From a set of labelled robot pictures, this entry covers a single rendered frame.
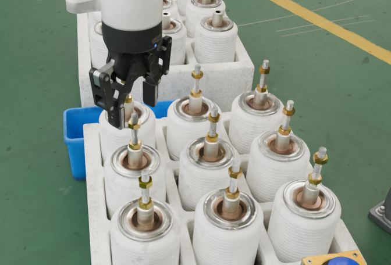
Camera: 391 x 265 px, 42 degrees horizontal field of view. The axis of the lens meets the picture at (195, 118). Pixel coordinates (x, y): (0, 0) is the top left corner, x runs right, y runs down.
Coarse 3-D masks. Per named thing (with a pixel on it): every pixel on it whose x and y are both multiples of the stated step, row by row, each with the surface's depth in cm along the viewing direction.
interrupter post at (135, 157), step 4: (128, 148) 75; (140, 148) 75; (128, 152) 76; (132, 152) 75; (136, 152) 75; (140, 152) 75; (128, 156) 76; (132, 156) 75; (136, 156) 75; (140, 156) 76; (128, 160) 77; (132, 160) 76; (136, 160) 76; (140, 160) 76; (132, 164) 76; (136, 164) 76
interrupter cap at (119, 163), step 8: (128, 144) 80; (144, 144) 80; (120, 152) 78; (144, 152) 79; (152, 152) 79; (112, 160) 77; (120, 160) 77; (144, 160) 78; (152, 160) 77; (112, 168) 76; (120, 168) 76; (128, 168) 76; (136, 168) 76; (144, 168) 76; (152, 168) 76; (128, 176) 74; (136, 176) 74
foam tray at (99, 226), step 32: (96, 128) 94; (160, 128) 95; (224, 128) 96; (96, 160) 87; (96, 192) 81; (96, 224) 76; (192, 224) 79; (96, 256) 72; (192, 256) 73; (256, 256) 77
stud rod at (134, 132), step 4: (132, 116) 72; (136, 116) 72; (132, 120) 72; (136, 120) 72; (132, 132) 74; (136, 132) 74; (132, 136) 74; (136, 136) 74; (132, 140) 74; (136, 140) 74
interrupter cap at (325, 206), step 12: (300, 180) 75; (288, 192) 74; (300, 192) 74; (324, 192) 74; (288, 204) 72; (300, 204) 72; (324, 204) 72; (300, 216) 70; (312, 216) 70; (324, 216) 70
